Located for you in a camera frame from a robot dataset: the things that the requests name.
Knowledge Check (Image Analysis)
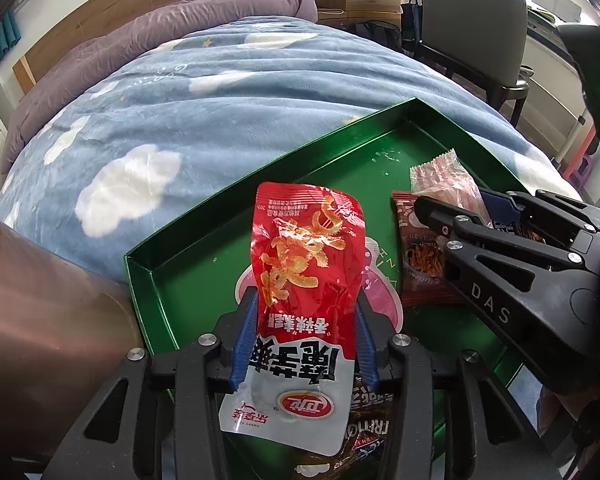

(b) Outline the green box tray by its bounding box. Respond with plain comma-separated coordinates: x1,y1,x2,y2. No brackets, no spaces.
124,97,548,466

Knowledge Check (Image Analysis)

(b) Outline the purple plastic stool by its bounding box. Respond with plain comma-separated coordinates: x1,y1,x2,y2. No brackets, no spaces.
570,145,600,186

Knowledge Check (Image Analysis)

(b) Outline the black backpack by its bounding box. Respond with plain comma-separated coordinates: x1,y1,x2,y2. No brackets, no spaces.
350,20,403,53

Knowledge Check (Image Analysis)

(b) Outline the copper and black kettle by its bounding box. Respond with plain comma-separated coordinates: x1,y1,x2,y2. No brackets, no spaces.
0,207,148,461

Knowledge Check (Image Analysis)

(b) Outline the brown crinkled snack packet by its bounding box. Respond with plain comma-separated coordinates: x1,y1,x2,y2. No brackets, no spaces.
290,375,396,480

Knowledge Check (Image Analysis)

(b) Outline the purple duvet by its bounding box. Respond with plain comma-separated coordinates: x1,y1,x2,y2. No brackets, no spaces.
2,0,318,171

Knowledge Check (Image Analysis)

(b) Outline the dark grey chair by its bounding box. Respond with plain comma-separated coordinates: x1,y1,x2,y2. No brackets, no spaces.
412,0,531,111

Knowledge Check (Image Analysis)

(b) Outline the wooden headboard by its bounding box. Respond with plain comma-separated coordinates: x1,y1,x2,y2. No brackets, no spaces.
12,0,231,96

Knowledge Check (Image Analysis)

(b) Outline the blue cloud print blanket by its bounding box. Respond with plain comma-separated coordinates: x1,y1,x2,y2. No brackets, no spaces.
0,15,581,286

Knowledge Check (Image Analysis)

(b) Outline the pink cartoon character snack packet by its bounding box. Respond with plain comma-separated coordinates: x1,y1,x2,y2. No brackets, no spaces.
235,240,403,331

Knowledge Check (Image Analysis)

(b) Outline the clear pink snack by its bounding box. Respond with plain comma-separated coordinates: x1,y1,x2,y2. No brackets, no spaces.
410,149,491,223

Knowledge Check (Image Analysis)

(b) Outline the dark red snack packet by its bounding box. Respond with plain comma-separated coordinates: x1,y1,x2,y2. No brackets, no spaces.
391,191,468,308

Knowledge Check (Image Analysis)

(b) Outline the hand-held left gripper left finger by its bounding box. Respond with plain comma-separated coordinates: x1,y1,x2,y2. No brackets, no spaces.
42,287,261,480

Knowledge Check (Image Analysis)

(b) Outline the dark blue hanging bag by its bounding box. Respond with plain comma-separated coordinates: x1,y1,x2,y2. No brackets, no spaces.
400,0,423,53

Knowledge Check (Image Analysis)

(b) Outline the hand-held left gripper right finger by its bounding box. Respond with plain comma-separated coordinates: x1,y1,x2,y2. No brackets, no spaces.
355,300,556,480

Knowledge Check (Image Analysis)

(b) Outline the teal curtain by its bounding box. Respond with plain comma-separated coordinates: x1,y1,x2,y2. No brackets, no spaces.
0,7,21,78

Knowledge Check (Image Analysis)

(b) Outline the red and white snack packet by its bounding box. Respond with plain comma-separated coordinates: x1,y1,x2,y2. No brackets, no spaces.
218,182,367,456

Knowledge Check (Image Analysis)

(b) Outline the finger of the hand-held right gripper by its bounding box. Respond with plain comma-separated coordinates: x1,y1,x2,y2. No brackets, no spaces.
414,195,597,272
480,189,600,253

